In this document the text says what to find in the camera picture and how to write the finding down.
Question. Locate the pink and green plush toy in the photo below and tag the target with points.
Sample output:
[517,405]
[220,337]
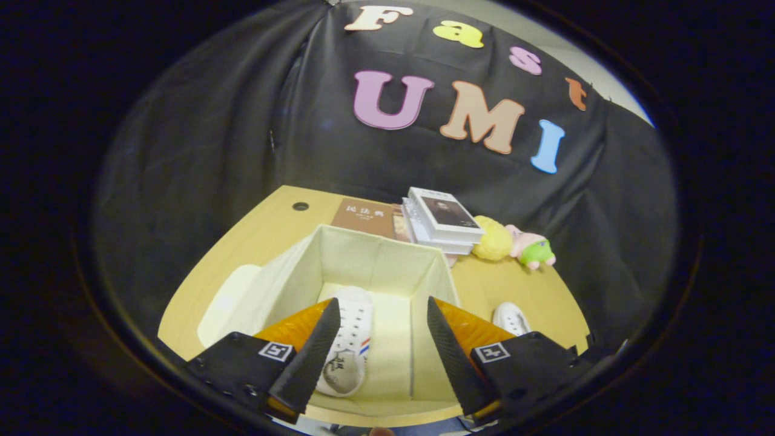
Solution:
[536,251]

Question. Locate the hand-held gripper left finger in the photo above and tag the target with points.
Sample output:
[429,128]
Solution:
[312,363]

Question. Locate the thick white book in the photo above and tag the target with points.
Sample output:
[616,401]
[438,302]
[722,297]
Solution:
[418,227]

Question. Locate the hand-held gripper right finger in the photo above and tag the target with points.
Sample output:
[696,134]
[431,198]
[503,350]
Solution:
[457,369]

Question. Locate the yellow plush toy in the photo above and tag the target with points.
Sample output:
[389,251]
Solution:
[493,242]

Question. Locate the white shoe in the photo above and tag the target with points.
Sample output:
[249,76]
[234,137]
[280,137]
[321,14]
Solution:
[510,318]
[351,321]

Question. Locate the white book with dark photo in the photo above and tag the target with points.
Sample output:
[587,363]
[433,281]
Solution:
[448,215]

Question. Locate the black backdrop cloth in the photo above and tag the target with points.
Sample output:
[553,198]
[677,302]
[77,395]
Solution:
[212,151]

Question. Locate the brown book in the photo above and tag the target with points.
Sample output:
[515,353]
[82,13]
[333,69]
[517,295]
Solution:
[363,217]

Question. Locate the grey fabric storage box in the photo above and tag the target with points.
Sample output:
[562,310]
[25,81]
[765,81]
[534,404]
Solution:
[375,260]

